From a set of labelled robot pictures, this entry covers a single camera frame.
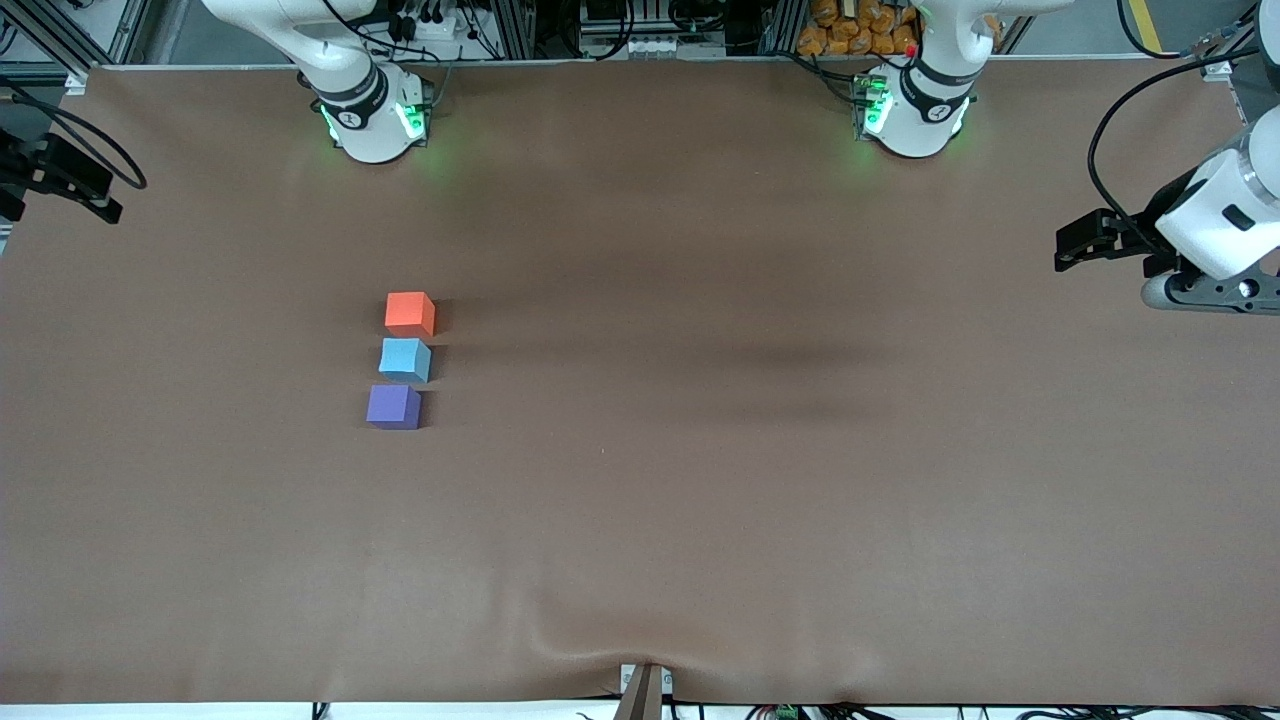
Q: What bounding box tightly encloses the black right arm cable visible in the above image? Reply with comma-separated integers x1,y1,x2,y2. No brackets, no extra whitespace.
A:
0,72,149,193

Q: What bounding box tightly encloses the aluminium frame post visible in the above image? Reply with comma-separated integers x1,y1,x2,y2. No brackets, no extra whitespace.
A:
495,0,537,59
760,0,803,57

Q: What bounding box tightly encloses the white terminal strip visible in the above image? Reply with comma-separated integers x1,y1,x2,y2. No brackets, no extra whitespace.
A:
578,35,691,61

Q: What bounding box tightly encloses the blue foam block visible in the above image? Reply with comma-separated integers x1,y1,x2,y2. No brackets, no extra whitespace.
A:
378,337,433,384

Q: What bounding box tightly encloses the white power strip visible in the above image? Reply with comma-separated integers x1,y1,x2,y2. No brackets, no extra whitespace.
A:
385,8,481,43

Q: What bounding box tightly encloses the orange foam block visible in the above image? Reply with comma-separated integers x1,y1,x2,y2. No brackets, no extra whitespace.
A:
384,291,438,341

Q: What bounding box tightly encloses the orange bag pile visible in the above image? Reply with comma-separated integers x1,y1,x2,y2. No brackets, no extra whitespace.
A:
797,0,921,58

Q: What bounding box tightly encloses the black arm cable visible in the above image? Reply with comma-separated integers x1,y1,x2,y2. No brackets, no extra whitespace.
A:
1087,40,1263,251
0,72,149,193

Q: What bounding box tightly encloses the grey base connector box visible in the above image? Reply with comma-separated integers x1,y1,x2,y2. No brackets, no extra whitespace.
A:
852,72,889,139

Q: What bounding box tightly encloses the brown mounting post with bracket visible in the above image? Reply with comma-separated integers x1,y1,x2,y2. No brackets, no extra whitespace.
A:
618,662,674,720

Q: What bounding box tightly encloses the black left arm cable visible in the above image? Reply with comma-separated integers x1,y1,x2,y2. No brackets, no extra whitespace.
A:
1087,40,1263,251

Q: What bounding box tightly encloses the purple foam block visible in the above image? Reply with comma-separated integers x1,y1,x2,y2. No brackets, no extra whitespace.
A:
365,384,423,431

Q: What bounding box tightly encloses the brown table cover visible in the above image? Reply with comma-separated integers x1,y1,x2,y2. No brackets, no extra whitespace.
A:
0,55,1280,706

